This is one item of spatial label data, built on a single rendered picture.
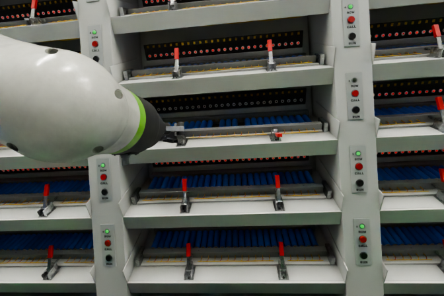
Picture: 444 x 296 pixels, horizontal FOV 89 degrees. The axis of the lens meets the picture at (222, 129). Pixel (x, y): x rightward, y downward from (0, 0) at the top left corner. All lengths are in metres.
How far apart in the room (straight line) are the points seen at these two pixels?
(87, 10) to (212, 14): 0.36
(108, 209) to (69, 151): 0.54
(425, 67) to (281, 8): 0.40
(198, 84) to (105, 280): 0.63
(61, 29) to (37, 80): 0.64
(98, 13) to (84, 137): 0.61
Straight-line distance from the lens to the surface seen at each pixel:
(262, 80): 0.64
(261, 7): 0.70
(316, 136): 0.67
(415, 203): 0.81
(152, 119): 0.34
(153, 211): 0.73
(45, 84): 0.22
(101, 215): 0.78
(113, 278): 0.84
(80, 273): 0.92
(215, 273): 0.77
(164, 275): 0.80
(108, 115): 0.23
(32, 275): 1.01
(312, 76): 0.66
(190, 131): 0.68
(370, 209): 0.73
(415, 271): 0.89
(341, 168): 0.68
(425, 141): 0.78
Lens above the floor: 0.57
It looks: 1 degrees down
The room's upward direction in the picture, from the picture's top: 3 degrees counter-clockwise
